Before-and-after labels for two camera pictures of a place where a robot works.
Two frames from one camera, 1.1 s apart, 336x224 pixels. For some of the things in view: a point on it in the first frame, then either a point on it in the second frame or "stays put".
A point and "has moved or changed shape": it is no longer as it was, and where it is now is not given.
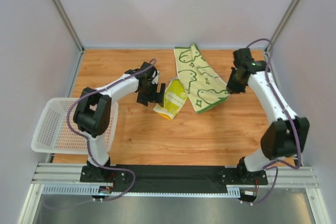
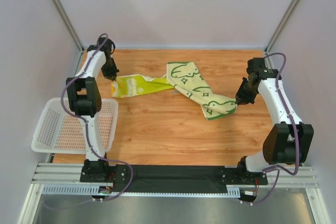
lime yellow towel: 175,97 has moved or changed shape
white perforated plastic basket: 53,133 stays put
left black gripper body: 146,94 -> 111,69
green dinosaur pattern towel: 205,86 -> 186,78
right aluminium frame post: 290,11 stays put
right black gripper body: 234,84 -> 244,94
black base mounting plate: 137,178 stays put
